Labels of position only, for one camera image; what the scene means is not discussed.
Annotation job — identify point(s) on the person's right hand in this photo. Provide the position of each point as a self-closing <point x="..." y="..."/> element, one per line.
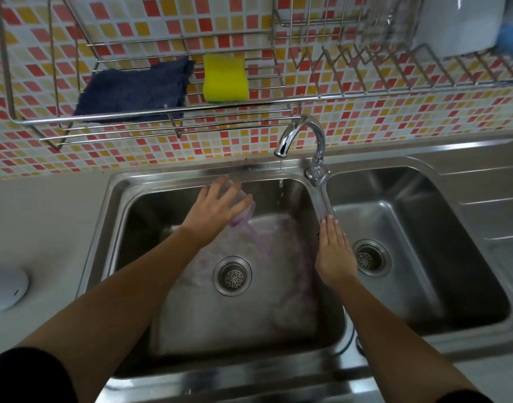
<point x="336" y="256"/>

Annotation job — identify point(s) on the person's left hand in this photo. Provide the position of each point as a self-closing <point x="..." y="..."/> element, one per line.
<point x="210" y="214"/>

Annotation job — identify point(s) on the clear plastic water tank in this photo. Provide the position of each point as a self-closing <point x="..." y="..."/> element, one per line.
<point x="244" y="211"/>

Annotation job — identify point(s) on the chrome faucet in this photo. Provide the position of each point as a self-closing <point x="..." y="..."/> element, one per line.
<point x="319" y="157"/>

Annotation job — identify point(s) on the yellow sponge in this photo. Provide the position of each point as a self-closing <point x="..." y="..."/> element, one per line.
<point x="225" y="79"/>

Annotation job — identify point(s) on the white cylindrical humidifier body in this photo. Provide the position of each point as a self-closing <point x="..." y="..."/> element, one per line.
<point x="6" y="289"/>

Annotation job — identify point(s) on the person's right forearm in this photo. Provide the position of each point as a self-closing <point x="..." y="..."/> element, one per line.
<point x="399" y="352"/>

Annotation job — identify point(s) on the person's left forearm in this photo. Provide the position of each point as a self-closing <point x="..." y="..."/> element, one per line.
<point x="122" y="306"/>

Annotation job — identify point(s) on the round steel drain strainer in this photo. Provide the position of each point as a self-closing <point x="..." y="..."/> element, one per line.
<point x="370" y="258"/>
<point x="232" y="275"/>

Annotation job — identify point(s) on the stainless steel double sink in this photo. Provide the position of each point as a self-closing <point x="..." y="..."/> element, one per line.
<point x="239" y="323"/>

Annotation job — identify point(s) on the dark blue cloth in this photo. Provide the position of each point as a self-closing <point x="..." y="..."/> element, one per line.
<point x="134" y="92"/>

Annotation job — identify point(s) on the black shirt sleeve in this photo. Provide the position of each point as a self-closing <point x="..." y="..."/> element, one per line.
<point x="29" y="377"/>
<point x="466" y="397"/>

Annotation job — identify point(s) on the white cup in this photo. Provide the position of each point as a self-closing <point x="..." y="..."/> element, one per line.
<point x="458" y="25"/>

